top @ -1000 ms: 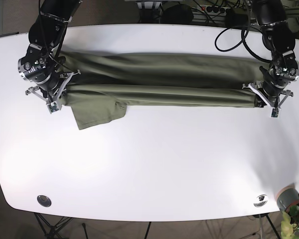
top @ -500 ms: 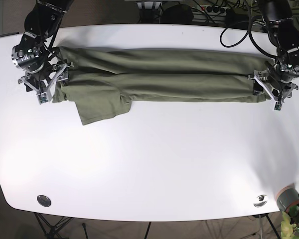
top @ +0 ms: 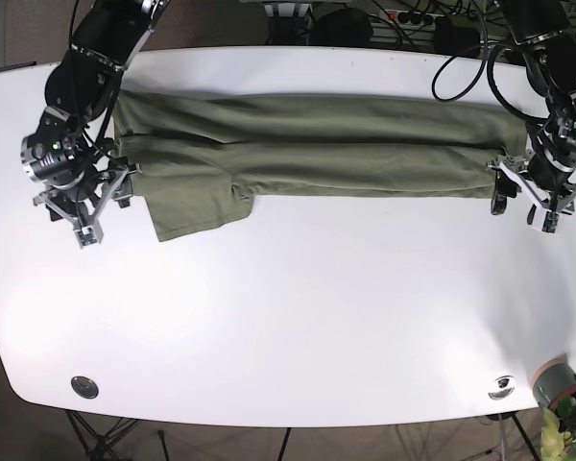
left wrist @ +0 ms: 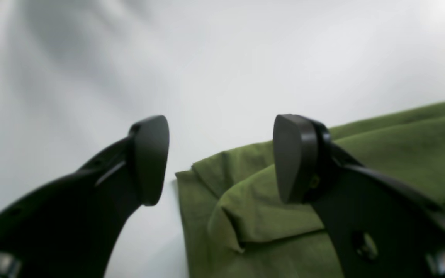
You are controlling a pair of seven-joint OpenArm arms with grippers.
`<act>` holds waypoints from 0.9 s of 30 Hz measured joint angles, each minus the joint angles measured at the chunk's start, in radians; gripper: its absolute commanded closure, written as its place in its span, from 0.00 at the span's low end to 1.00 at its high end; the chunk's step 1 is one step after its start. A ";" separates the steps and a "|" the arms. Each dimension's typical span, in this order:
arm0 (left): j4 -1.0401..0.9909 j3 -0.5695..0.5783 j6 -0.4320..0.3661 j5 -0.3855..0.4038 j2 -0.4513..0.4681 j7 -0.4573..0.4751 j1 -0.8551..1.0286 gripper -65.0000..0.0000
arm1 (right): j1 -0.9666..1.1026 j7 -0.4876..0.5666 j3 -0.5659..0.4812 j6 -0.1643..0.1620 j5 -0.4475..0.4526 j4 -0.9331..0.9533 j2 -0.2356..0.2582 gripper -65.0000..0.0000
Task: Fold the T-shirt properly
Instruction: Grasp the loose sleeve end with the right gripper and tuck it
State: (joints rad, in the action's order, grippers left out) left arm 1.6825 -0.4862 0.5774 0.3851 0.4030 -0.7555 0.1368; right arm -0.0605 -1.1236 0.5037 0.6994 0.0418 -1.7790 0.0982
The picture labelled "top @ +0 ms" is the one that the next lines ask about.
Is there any grey plant pot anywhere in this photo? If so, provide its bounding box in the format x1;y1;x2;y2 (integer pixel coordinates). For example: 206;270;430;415
530;358;576;410

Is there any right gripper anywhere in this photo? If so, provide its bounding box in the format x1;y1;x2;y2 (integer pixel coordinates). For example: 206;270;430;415
33;162;140;232

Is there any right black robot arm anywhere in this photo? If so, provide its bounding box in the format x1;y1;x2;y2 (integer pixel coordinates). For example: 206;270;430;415
20;1;168;247

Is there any black table leg frame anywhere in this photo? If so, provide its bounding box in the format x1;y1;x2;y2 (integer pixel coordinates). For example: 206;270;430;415
64;410;141;461

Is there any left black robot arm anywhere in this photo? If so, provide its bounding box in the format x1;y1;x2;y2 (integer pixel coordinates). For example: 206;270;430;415
434;1;576;233

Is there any silver table grommet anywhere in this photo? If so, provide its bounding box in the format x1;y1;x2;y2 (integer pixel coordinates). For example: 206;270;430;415
71;376;99;400
487;375;516;400

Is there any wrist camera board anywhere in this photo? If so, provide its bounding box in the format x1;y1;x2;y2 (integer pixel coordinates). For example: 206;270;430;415
74;222;104;249
531;207;560;234

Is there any right silver table grommet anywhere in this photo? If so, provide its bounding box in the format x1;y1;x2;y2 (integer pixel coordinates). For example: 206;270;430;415
487;375;516;400

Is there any green potted plant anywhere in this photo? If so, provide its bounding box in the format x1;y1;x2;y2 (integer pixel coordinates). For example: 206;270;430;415
540;394;576;461

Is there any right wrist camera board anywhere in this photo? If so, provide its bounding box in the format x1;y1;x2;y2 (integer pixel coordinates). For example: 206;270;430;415
74;222;104;249

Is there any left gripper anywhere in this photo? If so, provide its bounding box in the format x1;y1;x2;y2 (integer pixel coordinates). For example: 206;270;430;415
487;156;576;225

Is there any left silver table grommet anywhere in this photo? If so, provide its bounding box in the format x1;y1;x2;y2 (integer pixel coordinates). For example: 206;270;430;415
71;376;99;400

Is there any olive green T-shirt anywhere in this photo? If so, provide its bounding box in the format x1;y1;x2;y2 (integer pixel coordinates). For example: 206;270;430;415
112;91;527;241

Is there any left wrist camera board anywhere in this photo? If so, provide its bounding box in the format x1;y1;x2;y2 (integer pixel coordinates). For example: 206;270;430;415
531;207;560;234

